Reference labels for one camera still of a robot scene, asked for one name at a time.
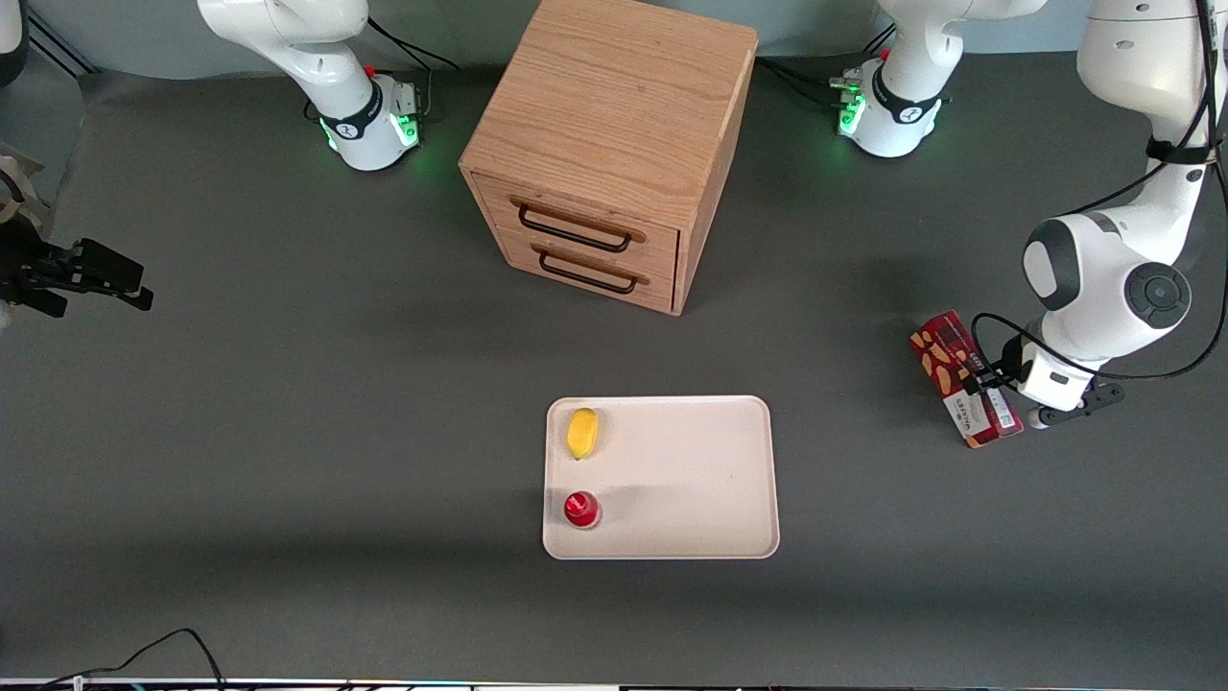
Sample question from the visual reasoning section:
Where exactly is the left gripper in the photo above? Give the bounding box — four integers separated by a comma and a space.
961, 336, 1098, 413

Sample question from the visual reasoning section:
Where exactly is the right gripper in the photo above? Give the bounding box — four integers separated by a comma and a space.
0, 237, 155, 313

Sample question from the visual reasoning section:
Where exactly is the red cookie box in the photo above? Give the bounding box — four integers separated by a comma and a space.
909, 309, 1026, 450

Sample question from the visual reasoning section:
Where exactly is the cream plastic tray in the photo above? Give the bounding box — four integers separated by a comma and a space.
542, 395, 781, 561

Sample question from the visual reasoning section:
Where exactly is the dark grey table mat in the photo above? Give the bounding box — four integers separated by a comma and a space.
0, 34, 1228, 686

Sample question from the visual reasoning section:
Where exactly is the yellow lemon toy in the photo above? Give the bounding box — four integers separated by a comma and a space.
566, 407, 601, 462

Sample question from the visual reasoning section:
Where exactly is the wooden two-drawer cabinet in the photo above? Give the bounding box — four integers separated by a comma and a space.
459, 0, 760, 318

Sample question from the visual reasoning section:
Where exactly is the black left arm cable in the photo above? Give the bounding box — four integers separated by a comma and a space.
970, 0, 1228, 397

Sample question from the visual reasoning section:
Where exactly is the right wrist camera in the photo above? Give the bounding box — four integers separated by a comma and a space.
13, 285, 71, 320

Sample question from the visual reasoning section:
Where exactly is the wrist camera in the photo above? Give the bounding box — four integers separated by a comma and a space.
13, 285, 71, 320
1027, 381, 1126, 431

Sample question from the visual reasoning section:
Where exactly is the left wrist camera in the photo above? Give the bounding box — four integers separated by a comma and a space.
1027, 381, 1126, 431

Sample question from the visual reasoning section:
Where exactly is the beige wrist mount piece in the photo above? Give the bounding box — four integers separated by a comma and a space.
0, 142, 46, 243

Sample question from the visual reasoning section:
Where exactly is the black cable at table edge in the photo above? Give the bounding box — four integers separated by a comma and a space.
36, 628, 227, 691

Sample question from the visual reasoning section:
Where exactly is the black left base cable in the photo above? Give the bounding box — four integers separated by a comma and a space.
755, 55, 847, 109

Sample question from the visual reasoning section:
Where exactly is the black base cable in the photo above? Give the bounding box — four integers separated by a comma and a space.
755, 55, 847, 109
365, 16, 462, 122

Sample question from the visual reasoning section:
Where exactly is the black right base cable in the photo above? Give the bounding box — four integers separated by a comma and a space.
365, 16, 462, 122

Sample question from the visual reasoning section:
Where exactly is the black metal drawer handle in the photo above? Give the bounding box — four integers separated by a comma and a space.
517, 203, 635, 255
538, 247, 640, 296

